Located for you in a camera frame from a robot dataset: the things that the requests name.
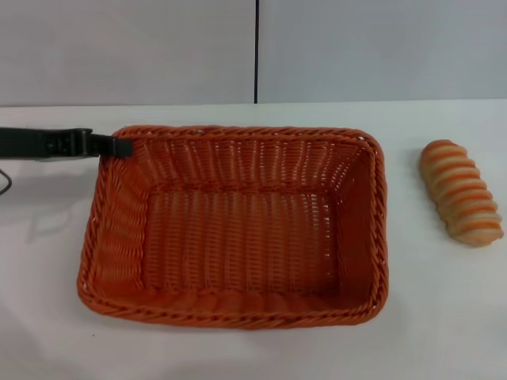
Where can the dark vertical wall panel strip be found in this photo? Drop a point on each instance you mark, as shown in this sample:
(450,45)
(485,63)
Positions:
(256,51)

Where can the striped orange spiral bread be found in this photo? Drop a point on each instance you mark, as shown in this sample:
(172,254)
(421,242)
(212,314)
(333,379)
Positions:
(461,194)

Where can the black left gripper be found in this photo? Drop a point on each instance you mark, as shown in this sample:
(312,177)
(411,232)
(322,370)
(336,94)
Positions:
(35,143)

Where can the orange woven plastic basket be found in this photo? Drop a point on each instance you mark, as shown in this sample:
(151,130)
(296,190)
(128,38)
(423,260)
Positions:
(237,237)

